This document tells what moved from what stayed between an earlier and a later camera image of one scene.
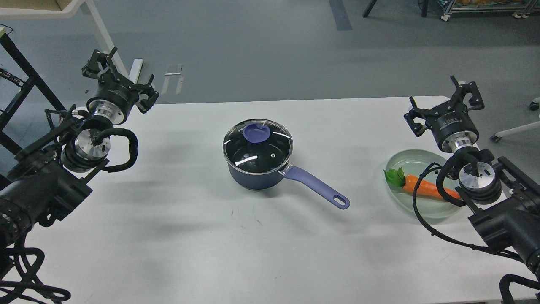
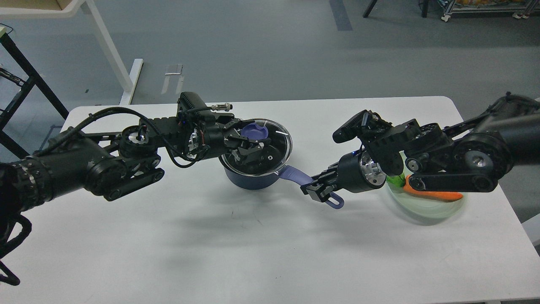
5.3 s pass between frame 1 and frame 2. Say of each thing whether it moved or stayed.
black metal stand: stayed
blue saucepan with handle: stayed
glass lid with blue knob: stayed
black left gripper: moved
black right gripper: moved
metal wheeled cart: stayed
